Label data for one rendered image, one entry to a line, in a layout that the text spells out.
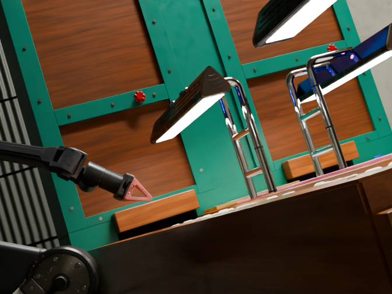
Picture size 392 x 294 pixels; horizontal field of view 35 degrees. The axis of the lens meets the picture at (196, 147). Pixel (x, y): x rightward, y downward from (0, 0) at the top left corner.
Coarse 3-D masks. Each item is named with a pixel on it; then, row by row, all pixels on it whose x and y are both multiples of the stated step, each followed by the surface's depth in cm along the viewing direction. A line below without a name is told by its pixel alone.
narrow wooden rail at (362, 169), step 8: (384, 160) 113; (360, 168) 121; (368, 168) 118; (328, 176) 139; (336, 176) 130; (344, 176) 127; (304, 184) 144; (312, 184) 141; (280, 192) 158; (248, 200) 184; (256, 200) 173; (264, 200) 168; (224, 208) 200; (200, 216) 226
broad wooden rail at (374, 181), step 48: (336, 192) 48; (384, 192) 45; (144, 240) 119; (192, 240) 88; (240, 240) 70; (288, 240) 58; (336, 240) 49; (144, 288) 132; (192, 288) 95; (240, 288) 74; (288, 288) 61; (336, 288) 52; (384, 288) 45
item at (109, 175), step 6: (108, 174) 176; (114, 174) 176; (120, 174) 178; (126, 174) 174; (102, 180) 175; (108, 180) 175; (114, 180) 175; (120, 180) 176; (102, 186) 176; (108, 186) 175; (114, 186) 175; (120, 186) 173; (114, 192) 177; (120, 192) 173
